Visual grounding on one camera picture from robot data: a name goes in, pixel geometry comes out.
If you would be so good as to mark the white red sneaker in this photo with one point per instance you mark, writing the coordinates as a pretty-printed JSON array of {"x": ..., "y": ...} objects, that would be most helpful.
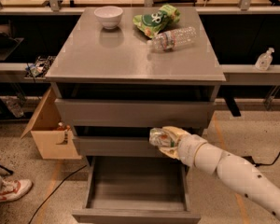
[{"x": 13, "y": 190}]

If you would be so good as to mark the hand sanitizer pump bottle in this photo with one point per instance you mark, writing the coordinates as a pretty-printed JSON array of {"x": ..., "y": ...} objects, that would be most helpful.
[{"x": 264, "y": 60}]

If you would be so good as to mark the cardboard box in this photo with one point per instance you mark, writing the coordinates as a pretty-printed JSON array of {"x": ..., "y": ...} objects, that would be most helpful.
[{"x": 53, "y": 137}]

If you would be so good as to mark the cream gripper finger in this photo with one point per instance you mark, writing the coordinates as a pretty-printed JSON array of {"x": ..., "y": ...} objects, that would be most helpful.
[
  {"x": 171, "y": 152},
  {"x": 174, "y": 132}
]

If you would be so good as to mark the white bowl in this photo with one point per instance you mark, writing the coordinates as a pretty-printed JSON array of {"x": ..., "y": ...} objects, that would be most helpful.
[{"x": 109, "y": 16}]

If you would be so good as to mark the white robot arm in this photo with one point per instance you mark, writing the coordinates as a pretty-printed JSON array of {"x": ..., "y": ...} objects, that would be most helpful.
[{"x": 234, "y": 171}]

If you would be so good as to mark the grey drawer cabinet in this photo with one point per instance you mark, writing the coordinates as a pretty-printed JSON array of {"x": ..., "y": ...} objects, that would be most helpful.
[{"x": 97, "y": 64}]

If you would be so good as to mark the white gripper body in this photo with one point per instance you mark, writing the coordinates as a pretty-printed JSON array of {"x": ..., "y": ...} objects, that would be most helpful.
[{"x": 188, "y": 149}]

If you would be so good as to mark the grey bottom drawer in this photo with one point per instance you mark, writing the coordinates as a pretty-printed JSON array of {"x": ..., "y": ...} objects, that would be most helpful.
[{"x": 133, "y": 190}]

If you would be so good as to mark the black shoe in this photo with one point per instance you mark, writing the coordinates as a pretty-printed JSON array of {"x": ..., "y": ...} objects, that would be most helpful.
[{"x": 10, "y": 172}]

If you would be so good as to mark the grey middle drawer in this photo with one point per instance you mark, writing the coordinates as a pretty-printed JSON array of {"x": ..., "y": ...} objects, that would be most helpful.
[{"x": 115, "y": 147}]

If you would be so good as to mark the green chip bag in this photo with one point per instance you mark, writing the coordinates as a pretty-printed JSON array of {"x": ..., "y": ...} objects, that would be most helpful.
[{"x": 152, "y": 24}]

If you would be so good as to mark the grey top drawer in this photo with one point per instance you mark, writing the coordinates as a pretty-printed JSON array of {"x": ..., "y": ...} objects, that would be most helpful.
[{"x": 116, "y": 113}]

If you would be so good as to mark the black foot pedal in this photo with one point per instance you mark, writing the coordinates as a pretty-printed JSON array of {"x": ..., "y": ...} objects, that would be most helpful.
[{"x": 250, "y": 159}]

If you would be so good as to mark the grey drawer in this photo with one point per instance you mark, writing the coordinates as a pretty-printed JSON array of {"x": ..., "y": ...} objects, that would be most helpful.
[
  {"x": 115, "y": 147},
  {"x": 116, "y": 113},
  {"x": 133, "y": 190}
]

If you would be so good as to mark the clear plastic water bottle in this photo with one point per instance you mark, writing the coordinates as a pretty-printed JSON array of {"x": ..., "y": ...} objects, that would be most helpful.
[{"x": 172, "y": 39}]

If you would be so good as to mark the crushed 7up can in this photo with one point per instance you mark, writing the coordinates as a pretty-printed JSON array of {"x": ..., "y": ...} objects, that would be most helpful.
[{"x": 159, "y": 137}]

